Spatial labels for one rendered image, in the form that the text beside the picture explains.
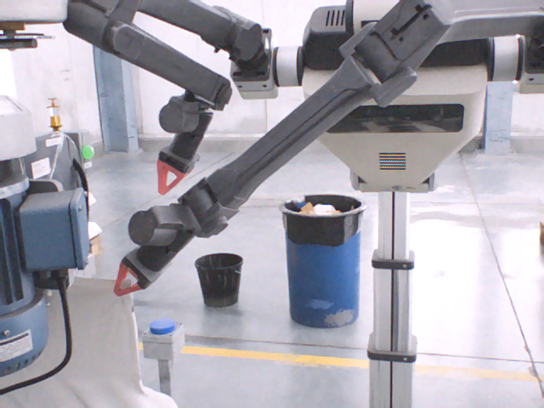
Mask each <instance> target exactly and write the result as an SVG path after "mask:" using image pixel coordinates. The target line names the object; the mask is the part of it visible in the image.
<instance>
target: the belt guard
mask: <svg viewBox="0 0 544 408"><path fill-rule="evenodd" d="M35 151H36V143H35V136H34V130H33V123H32V116H31V111H30V110H28V109H27V108H26V107H24V106H23V105H22V104H21V103H20V102H19V101H17V100H16V99H14V98H13V97H12V96H11V95H8V94H0V162H1V161H7V160H11V159H14V158H19V157H22V156H28V155H30V154H32V153H34V152H35Z"/></svg>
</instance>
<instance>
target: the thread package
mask: <svg viewBox="0 0 544 408"><path fill-rule="evenodd" d="M66 19H67V0H0V31H4V30H16V31H24V30H25V26H31V25H52V24H60V23H62V22H64V21H65V20H66Z"/></svg>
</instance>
